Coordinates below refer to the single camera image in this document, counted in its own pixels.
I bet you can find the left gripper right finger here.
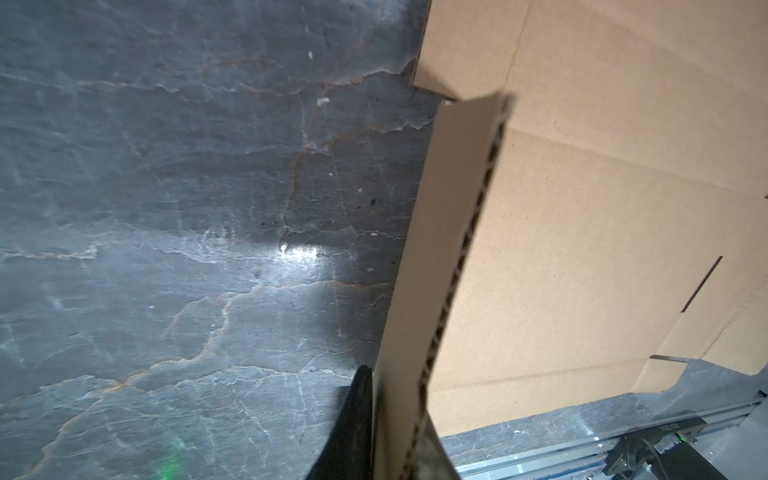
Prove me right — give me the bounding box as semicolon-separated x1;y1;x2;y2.
410;415;461;480

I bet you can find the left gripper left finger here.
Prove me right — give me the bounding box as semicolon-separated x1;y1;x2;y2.
306;366;373;480

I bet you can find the brown cardboard box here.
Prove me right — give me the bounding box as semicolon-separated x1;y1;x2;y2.
374;1;767;479

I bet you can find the aluminium mounting rail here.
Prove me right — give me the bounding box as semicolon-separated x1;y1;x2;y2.
456;391;767;479

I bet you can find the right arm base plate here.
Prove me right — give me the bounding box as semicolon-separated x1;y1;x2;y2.
603;416;727;480

